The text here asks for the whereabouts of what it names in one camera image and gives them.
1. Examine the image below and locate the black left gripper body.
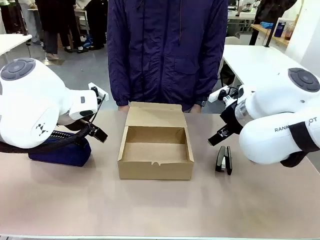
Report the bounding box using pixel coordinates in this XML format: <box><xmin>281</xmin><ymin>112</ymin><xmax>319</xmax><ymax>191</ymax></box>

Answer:
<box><xmin>79</xmin><ymin>119</ymin><xmax>100</xmax><ymax>137</ymax></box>

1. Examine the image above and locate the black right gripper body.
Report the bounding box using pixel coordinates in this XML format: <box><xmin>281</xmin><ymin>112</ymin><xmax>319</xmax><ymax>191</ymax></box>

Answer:
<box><xmin>219</xmin><ymin>101</ymin><xmax>244</xmax><ymax>135</ymax></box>

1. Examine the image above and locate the navy blue zipper pouch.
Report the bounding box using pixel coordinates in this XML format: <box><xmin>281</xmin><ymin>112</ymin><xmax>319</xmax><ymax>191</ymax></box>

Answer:
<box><xmin>27</xmin><ymin>129</ymin><xmax>92</xmax><ymax>167</ymax></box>

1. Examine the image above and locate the brown cardboard box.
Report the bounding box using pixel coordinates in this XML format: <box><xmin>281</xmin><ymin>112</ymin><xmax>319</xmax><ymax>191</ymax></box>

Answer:
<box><xmin>117</xmin><ymin>101</ymin><xmax>195</xmax><ymax>181</ymax></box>

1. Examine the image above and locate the black stapler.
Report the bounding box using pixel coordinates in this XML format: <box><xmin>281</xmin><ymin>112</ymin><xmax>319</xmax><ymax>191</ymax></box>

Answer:
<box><xmin>215</xmin><ymin>145</ymin><xmax>233</xmax><ymax>175</ymax></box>

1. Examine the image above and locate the large white table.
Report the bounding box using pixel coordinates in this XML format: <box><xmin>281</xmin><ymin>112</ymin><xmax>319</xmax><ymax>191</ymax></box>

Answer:
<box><xmin>221</xmin><ymin>44</ymin><xmax>305</xmax><ymax>88</ymax></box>

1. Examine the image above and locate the beige chair back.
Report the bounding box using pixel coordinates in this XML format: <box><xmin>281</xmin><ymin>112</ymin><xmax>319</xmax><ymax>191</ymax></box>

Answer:
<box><xmin>224</xmin><ymin>36</ymin><xmax>250</xmax><ymax>46</ymax></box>

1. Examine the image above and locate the blue plastic bag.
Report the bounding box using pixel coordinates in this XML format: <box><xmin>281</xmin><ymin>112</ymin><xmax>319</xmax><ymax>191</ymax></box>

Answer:
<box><xmin>79</xmin><ymin>34</ymin><xmax>95</xmax><ymax>48</ymax></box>

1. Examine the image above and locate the wooden top table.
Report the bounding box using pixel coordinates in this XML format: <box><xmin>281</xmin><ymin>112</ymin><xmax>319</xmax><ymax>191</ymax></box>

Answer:
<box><xmin>249</xmin><ymin>23</ymin><xmax>291</xmax><ymax>47</ymax></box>

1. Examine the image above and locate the person in navy jacket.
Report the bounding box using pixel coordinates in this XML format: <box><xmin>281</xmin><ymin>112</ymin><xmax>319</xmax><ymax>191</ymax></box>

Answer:
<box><xmin>106</xmin><ymin>0</ymin><xmax>229</xmax><ymax>113</ymax></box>

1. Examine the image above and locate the bystander in dark trousers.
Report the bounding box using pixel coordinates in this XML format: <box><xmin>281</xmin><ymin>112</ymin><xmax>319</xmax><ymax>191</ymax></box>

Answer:
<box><xmin>82</xmin><ymin>0</ymin><xmax>109</xmax><ymax>50</ymax></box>

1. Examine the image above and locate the brown glass jar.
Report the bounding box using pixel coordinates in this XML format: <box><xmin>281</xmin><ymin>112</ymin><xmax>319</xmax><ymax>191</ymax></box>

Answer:
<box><xmin>284</xmin><ymin>21</ymin><xmax>296</xmax><ymax>41</ymax></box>

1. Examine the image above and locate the bystander in black coat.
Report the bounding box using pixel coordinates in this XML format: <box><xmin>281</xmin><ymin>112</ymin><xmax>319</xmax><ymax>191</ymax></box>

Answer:
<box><xmin>34</xmin><ymin>0</ymin><xmax>76</xmax><ymax>55</ymax></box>

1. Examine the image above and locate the small white table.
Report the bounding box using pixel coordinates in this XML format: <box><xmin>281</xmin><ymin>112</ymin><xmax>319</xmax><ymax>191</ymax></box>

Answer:
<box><xmin>0</xmin><ymin>33</ymin><xmax>33</xmax><ymax>57</ymax></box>

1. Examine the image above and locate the bystander in dark jacket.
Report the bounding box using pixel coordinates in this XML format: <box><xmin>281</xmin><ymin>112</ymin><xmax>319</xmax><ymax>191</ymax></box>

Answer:
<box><xmin>253</xmin><ymin>0</ymin><xmax>298</xmax><ymax>25</ymax></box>

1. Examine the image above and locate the bystander in light clothes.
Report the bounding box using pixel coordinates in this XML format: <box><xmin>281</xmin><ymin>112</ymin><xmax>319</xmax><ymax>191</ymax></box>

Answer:
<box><xmin>18</xmin><ymin>0</ymin><xmax>45</xmax><ymax>46</ymax></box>

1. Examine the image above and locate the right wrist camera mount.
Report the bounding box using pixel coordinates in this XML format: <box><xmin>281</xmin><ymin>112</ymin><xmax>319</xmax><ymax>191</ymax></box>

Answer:
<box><xmin>207</xmin><ymin>85</ymin><xmax>240</xmax><ymax>105</ymax></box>

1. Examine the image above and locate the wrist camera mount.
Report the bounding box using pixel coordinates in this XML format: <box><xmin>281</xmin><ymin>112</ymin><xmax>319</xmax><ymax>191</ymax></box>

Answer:
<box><xmin>207</xmin><ymin>85</ymin><xmax>240</xmax><ymax>105</ymax></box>
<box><xmin>87</xmin><ymin>82</ymin><xmax>110</xmax><ymax>102</ymax></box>

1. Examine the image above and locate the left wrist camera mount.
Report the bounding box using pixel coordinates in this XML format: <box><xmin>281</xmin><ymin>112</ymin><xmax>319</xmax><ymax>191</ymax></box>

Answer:
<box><xmin>87</xmin><ymin>82</ymin><xmax>110</xmax><ymax>102</ymax></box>

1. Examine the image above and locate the black left arm cable sleeve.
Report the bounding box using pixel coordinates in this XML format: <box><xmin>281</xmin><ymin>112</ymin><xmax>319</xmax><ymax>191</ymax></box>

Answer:
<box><xmin>0</xmin><ymin>96</ymin><xmax>107</xmax><ymax>155</ymax></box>

